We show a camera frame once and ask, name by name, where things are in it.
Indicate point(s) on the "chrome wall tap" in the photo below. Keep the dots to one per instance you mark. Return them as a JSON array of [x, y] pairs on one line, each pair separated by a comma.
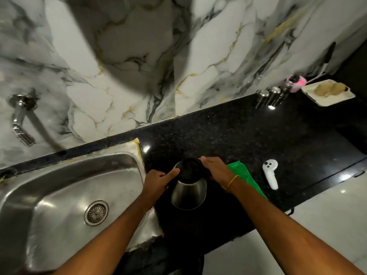
[[21, 117]]

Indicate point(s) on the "short steel canister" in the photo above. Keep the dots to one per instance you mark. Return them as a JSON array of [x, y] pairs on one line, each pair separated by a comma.
[[261, 98]]

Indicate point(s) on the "pink round container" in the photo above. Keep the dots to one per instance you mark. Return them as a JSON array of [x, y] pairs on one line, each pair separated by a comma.
[[296, 81]]

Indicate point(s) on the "person's left hand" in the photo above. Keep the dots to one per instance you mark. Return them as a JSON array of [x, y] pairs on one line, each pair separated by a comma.
[[156, 186]]

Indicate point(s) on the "person's left forearm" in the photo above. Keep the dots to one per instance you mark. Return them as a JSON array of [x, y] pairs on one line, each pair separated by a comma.
[[106, 240]]

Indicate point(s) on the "medium steel canister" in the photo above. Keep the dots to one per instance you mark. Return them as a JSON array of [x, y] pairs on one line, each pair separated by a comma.
[[273, 95]]

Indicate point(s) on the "stainless steel sink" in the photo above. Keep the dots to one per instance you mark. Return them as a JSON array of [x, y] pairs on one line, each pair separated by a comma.
[[57, 203]]

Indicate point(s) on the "green cloth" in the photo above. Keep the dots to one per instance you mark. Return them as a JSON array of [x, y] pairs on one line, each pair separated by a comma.
[[248, 176]]

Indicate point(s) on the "round sink drain strainer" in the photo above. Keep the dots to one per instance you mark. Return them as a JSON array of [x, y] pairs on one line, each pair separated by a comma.
[[96, 213]]

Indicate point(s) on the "cream rectangular tray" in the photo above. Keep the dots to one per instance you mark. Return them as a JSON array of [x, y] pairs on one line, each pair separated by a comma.
[[329, 100]]

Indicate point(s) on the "brown cup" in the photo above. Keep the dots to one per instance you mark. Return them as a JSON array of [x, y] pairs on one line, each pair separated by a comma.
[[338, 88], [322, 90]]

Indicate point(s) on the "person's right forearm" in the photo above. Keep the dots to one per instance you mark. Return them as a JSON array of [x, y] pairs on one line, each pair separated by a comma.
[[289, 229]]

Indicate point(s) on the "white handheld controller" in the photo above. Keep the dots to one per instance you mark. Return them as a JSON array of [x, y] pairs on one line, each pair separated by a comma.
[[271, 173]]

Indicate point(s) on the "yellow wrist band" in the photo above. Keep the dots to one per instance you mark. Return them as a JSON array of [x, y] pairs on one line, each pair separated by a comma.
[[232, 181]]

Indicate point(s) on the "person's right hand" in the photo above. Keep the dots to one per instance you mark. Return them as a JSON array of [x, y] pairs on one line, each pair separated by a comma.
[[219, 170]]

